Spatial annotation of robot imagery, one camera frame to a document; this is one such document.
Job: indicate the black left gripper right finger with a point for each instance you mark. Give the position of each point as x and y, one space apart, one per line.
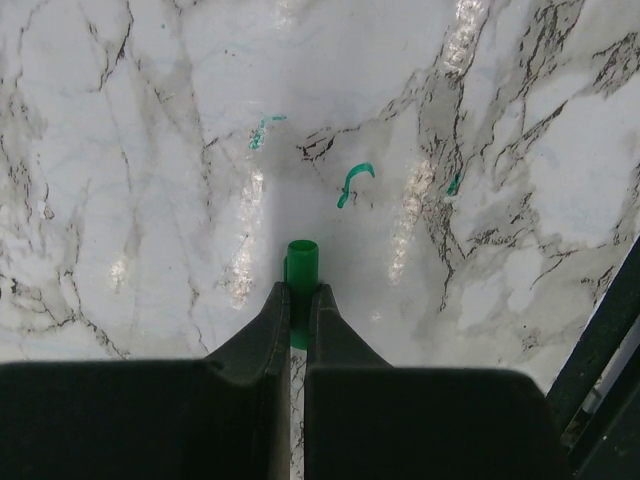
366 419

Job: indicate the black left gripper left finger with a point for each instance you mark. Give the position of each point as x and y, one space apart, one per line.
223 416

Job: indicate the green marker cap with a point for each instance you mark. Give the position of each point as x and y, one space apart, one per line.
301 269

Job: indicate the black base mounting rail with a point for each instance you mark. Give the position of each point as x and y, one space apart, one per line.
595 398

